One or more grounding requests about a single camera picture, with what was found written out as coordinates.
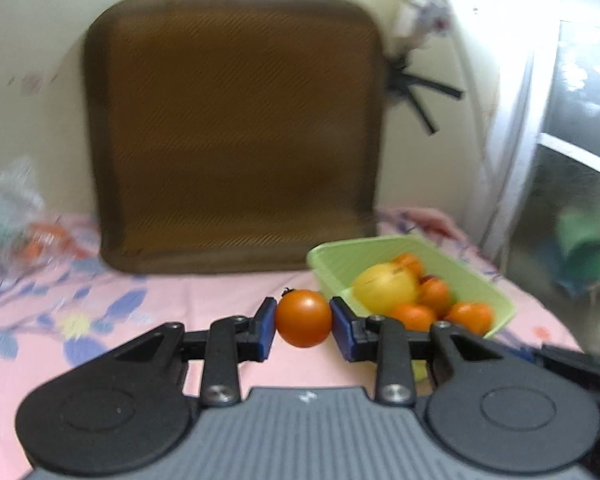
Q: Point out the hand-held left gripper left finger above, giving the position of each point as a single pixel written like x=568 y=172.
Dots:
x=266 y=330

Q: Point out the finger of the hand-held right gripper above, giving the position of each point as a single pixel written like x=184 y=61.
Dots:
x=575 y=367

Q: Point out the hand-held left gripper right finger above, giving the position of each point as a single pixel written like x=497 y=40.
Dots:
x=341 y=330

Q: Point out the yellow grapefruit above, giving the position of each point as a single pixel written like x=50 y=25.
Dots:
x=385 y=287

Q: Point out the green plastic basket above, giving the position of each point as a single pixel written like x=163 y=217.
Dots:
x=340 y=265

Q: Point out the orange mandarin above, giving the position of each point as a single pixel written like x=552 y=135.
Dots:
x=470 y=317
x=414 y=316
x=436 y=296

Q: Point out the green object behind glass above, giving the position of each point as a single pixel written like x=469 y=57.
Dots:
x=582 y=250

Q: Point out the pink printed bedsheet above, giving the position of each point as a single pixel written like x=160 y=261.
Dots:
x=130 y=305

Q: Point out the brown woven seat cushion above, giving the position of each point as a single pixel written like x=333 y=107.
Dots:
x=230 y=135

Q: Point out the frosted window pane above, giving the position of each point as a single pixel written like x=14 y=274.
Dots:
x=580 y=110

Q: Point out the clear plastic bag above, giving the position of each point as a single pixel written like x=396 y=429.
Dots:
x=10 y=200

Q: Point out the grey window frame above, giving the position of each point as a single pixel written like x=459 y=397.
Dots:
x=515 y=160

